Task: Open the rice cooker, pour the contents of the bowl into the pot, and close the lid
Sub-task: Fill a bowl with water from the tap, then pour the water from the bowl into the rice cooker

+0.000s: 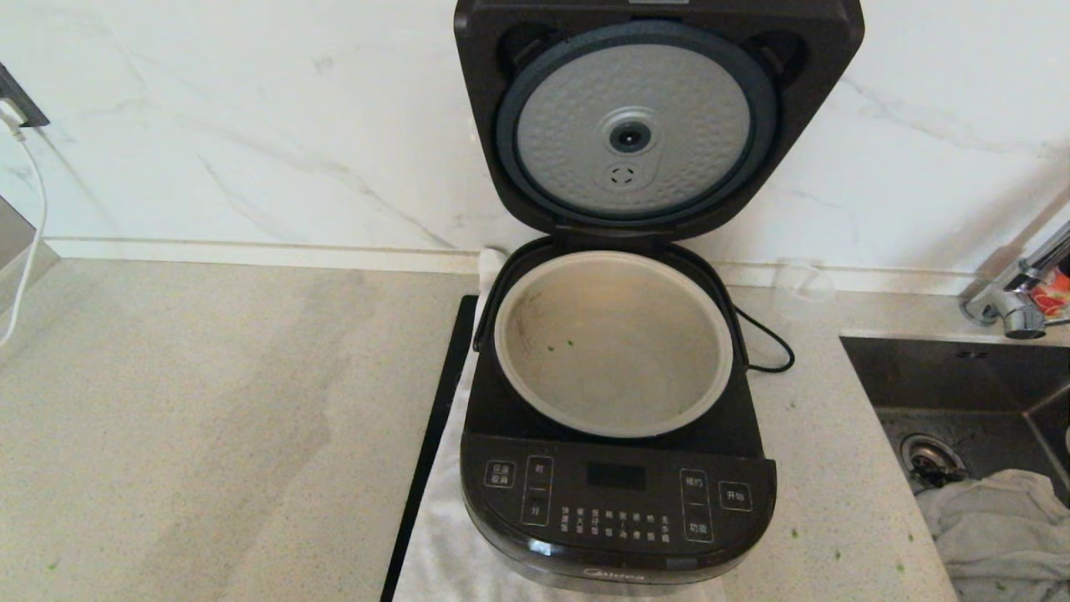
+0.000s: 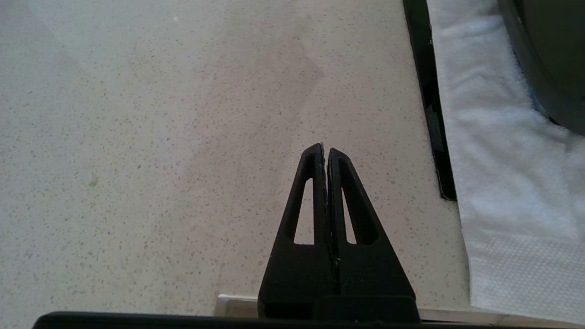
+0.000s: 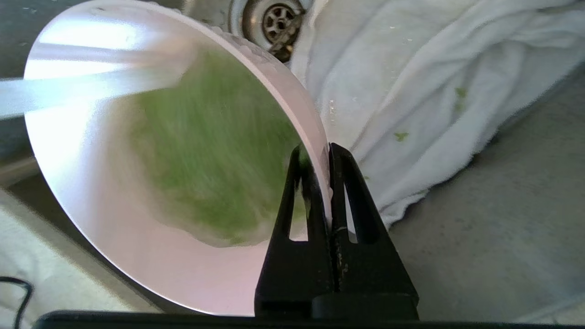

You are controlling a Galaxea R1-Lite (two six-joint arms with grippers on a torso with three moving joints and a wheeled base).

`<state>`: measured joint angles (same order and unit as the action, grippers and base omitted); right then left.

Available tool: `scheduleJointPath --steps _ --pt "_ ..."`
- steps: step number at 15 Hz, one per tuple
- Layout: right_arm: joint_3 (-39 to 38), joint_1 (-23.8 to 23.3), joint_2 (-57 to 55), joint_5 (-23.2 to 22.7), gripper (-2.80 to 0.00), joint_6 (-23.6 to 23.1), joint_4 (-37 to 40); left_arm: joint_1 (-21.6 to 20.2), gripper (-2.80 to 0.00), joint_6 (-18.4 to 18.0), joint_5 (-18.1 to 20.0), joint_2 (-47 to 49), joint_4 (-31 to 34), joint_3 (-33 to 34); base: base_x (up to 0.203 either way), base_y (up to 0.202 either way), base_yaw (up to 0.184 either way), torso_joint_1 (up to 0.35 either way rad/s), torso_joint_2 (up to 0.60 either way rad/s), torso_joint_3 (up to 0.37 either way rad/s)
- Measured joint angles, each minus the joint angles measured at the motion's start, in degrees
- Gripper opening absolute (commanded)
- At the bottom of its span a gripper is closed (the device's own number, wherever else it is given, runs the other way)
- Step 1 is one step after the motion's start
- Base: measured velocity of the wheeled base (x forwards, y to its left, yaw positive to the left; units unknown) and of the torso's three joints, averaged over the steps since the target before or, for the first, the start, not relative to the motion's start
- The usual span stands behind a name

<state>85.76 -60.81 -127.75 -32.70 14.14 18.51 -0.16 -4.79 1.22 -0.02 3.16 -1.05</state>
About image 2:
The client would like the black flat strip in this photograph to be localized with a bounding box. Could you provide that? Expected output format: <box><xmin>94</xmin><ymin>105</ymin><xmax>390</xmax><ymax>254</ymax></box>
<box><xmin>402</xmin><ymin>0</ymin><xmax>457</xmax><ymax>202</ymax></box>

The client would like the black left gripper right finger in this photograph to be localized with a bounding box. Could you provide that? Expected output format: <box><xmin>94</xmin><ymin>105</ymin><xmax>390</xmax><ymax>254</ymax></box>
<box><xmin>327</xmin><ymin>148</ymin><xmax>420</xmax><ymax>320</ymax></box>

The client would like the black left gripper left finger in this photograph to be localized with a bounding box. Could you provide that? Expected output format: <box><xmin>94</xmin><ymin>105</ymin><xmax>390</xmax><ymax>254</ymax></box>
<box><xmin>258</xmin><ymin>143</ymin><xmax>339</xmax><ymax>319</ymax></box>

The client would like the white towel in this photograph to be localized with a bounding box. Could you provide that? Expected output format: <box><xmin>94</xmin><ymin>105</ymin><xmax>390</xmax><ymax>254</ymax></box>
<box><xmin>427</xmin><ymin>0</ymin><xmax>585</xmax><ymax>325</ymax></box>

